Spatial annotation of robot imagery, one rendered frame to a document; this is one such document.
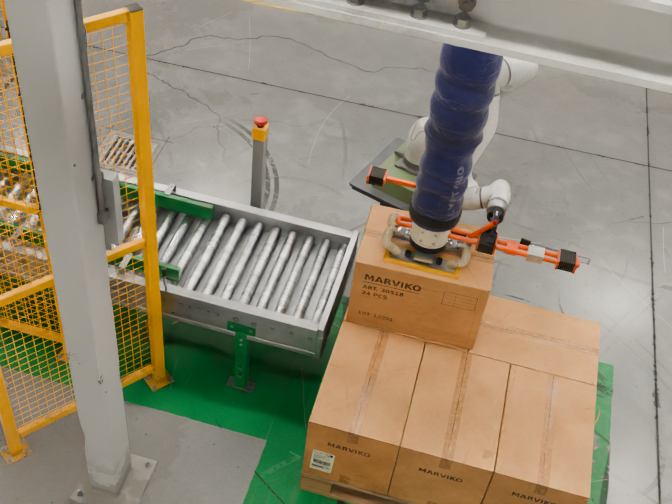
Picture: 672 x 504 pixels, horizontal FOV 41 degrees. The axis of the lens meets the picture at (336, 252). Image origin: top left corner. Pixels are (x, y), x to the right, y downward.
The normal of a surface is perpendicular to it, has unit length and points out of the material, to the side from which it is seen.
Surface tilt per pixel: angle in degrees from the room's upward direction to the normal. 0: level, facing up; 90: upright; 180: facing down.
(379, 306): 90
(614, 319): 0
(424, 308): 90
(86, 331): 90
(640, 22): 90
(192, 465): 0
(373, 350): 0
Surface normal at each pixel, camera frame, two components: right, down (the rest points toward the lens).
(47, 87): -0.25, 0.67
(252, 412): 0.10, -0.71
